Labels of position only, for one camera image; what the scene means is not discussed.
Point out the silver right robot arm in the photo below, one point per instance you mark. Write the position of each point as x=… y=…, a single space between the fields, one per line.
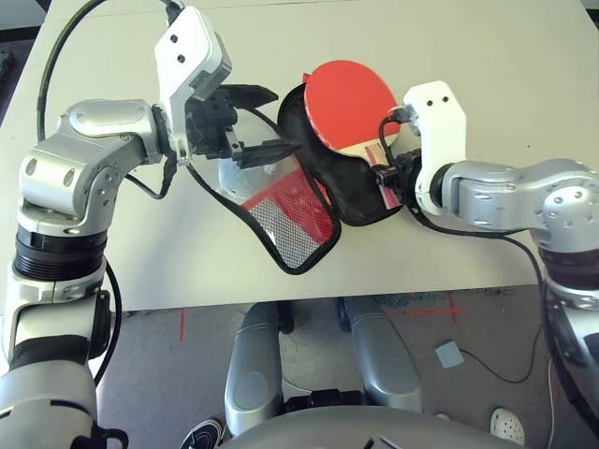
x=505 y=196

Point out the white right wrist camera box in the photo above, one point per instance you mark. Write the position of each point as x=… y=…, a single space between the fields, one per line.
x=440 y=140

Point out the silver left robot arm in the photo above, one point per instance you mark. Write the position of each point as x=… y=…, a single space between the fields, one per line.
x=93 y=149

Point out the grey left robot leg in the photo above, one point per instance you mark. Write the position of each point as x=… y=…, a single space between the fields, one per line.
x=252 y=365

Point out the black sneaker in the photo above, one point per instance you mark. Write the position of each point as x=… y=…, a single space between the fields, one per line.
x=203 y=435

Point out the red tape strip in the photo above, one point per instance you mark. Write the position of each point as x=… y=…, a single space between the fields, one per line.
x=182 y=325

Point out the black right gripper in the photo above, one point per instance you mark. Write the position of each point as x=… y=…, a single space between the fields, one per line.
x=407 y=178

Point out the grey right robot leg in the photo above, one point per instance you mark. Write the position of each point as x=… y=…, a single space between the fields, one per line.
x=388 y=360

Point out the grey robot torso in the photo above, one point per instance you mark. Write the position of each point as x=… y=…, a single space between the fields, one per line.
x=374 y=430

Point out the grey foot pedal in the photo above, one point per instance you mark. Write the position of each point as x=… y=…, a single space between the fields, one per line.
x=449 y=354

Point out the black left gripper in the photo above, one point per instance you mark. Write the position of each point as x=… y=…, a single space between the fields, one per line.
x=210 y=126

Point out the red ping-pong paddle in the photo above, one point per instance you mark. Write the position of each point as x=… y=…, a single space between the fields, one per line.
x=346 y=103

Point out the grey robot leg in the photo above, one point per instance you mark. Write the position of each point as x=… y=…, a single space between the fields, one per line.
x=252 y=365
x=388 y=360

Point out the white perforated clog shoe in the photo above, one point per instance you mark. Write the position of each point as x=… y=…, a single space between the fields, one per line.
x=507 y=425

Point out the red tape cross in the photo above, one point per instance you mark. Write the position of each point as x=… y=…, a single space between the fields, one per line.
x=451 y=308

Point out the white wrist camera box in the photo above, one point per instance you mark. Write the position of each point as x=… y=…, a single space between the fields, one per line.
x=187 y=51
x=440 y=140

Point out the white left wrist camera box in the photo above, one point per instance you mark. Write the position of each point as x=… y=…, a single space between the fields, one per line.
x=187 y=51

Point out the red black paddle case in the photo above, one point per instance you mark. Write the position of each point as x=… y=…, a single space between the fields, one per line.
x=299 y=234

